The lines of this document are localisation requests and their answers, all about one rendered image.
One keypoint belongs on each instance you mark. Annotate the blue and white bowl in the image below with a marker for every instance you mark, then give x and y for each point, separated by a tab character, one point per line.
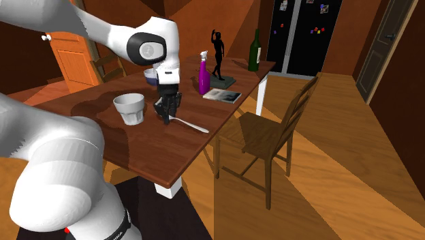
150	79

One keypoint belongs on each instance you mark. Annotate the black fridge with magnets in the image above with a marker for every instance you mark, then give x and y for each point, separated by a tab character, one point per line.
308	50

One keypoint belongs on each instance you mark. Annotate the green wine bottle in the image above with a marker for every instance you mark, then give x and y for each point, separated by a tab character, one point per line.
254	55

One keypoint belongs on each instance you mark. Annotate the white ribbed cup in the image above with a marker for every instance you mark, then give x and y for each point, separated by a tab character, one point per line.
129	106

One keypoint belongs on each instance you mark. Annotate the wooden chair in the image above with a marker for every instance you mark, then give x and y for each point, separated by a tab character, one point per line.
262	133
109	68

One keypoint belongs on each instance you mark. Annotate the black human figure statue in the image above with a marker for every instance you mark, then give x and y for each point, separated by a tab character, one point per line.
219	53

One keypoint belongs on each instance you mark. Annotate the purple spray bottle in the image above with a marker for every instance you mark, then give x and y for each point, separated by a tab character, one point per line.
204	81

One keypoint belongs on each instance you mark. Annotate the grey book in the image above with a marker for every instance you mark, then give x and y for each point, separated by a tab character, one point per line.
221	95

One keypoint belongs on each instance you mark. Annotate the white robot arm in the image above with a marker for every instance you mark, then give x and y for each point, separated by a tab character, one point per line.
59	186

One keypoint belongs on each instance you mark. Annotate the dark grey door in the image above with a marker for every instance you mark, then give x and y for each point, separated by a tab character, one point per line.
375	60

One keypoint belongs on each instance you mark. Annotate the silver spoon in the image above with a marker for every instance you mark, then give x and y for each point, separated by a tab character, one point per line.
192	126

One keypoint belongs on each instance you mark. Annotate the wooden table with white legs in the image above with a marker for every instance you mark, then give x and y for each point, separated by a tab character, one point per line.
159	149

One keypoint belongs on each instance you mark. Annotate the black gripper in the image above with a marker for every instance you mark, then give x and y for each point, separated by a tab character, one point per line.
168	90

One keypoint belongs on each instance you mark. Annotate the orange door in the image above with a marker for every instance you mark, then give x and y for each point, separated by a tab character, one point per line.
74	63

